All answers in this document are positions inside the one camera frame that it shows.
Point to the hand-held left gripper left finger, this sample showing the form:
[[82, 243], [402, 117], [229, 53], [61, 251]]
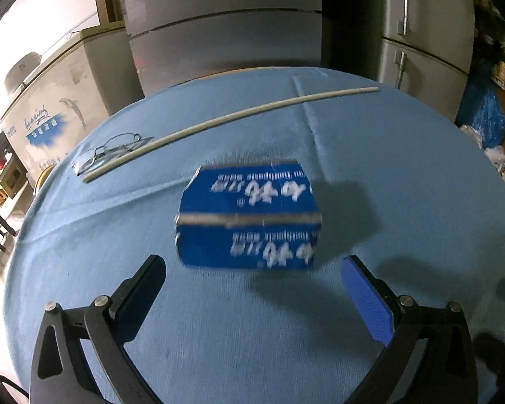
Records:
[[141, 298]]

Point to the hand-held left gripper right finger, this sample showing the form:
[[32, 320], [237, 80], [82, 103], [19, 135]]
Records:
[[366, 298]]

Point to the blue cardboard box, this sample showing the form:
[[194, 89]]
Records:
[[248, 219]]

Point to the crumpled white plastic bags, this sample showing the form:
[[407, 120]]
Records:
[[498, 160]]

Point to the blue tablecloth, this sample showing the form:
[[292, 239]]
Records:
[[252, 134]]

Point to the long white stick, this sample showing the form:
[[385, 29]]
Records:
[[341, 93]]

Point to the white chest freezer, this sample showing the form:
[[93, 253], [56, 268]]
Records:
[[67, 92]]

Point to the large blue plastic bag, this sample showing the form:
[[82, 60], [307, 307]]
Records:
[[484, 113]]

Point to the white round appliance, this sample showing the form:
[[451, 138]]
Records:
[[23, 71]]

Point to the grey refrigerator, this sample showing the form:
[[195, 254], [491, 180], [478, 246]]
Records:
[[223, 42]]

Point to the assorted packaged goods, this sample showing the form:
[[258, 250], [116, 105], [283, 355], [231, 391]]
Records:
[[503, 63]]

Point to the white two-door refrigerator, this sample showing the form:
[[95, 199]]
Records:
[[429, 29]]

